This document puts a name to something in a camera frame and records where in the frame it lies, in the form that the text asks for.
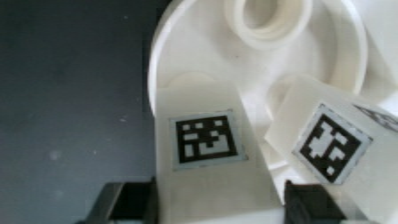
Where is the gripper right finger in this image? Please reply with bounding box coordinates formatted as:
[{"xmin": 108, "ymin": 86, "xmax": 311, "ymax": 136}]
[{"xmin": 284, "ymin": 181, "xmax": 346, "ymax": 224}]

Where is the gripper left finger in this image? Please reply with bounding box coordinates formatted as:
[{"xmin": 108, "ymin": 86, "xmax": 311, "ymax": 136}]
[{"xmin": 76, "ymin": 179, "xmax": 160, "ymax": 224}]

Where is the white stool leg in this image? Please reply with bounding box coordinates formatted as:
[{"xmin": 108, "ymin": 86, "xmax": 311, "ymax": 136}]
[
  {"xmin": 154, "ymin": 72, "xmax": 284, "ymax": 224},
  {"xmin": 264, "ymin": 76, "xmax": 398, "ymax": 224}
]

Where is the white round stool seat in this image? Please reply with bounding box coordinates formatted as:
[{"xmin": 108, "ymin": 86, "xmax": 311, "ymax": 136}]
[{"xmin": 145, "ymin": 0, "xmax": 398, "ymax": 188}]

